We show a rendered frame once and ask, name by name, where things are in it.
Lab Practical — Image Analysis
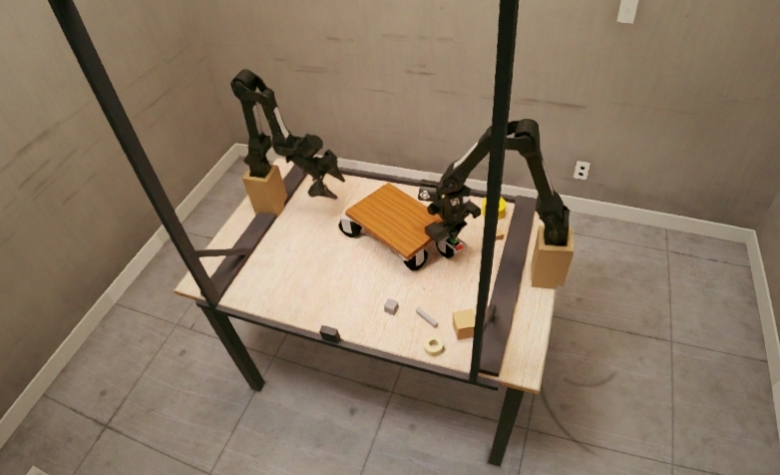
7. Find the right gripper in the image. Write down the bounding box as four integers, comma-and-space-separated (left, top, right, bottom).
425, 201, 481, 242

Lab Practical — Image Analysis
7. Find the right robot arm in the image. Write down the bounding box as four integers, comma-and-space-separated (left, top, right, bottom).
418, 119, 570, 246

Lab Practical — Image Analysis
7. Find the beige roll of tape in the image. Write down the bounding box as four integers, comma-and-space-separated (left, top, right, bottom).
424, 335, 443, 356

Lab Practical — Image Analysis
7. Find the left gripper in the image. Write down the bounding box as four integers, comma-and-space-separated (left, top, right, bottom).
302, 156, 346, 200

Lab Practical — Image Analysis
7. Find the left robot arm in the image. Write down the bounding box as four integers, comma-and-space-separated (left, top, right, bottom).
230, 69, 336, 178

